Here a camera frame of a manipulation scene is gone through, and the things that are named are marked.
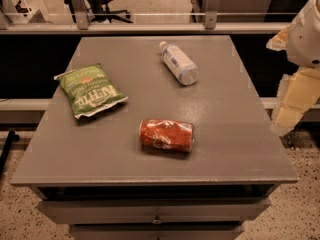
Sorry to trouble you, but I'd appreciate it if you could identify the green chip bag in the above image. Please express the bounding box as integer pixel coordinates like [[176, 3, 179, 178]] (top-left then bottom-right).
[[54, 64, 128, 119]]

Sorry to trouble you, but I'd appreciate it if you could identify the grey drawer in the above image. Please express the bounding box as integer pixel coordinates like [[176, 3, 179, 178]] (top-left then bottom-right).
[[38, 198, 271, 225], [70, 224, 243, 240]]

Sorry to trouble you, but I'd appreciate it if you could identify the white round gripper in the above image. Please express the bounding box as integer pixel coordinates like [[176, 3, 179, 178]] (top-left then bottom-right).
[[266, 0, 320, 128]]

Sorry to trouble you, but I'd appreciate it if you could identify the clear blue-label plastic bottle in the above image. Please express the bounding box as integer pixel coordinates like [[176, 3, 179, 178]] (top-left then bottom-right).
[[159, 41, 199, 86]]

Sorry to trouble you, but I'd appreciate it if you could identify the lower grey drawer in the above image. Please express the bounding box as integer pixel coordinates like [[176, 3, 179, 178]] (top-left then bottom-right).
[[70, 224, 243, 240]]

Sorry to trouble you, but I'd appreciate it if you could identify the grey wooden drawer cabinet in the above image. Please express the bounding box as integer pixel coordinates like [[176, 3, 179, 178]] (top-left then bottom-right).
[[12, 36, 297, 240]]

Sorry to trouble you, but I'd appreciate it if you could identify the black pole at left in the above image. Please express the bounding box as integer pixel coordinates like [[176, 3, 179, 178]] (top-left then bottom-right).
[[0, 131, 20, 176]]

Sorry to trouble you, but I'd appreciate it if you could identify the red soda can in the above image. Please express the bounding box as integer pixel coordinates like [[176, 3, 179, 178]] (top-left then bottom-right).
[[139, 119, 194, 152]]

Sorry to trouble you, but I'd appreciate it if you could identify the upper grey drawer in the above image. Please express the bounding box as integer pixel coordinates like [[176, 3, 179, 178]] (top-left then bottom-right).
[[38, 198, 271, 225]]

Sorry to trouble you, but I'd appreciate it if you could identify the grey metal railing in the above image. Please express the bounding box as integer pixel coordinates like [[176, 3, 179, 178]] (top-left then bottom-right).
[[0, 0, 320, 36]]

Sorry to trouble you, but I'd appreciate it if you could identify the metal drawer knob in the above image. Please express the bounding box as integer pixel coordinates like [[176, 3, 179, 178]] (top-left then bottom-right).
[[151, 215, 163, 225]]

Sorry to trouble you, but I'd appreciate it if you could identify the black office chair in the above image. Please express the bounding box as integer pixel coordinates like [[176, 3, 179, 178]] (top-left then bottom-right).
[[60, 0, 133, 24]]

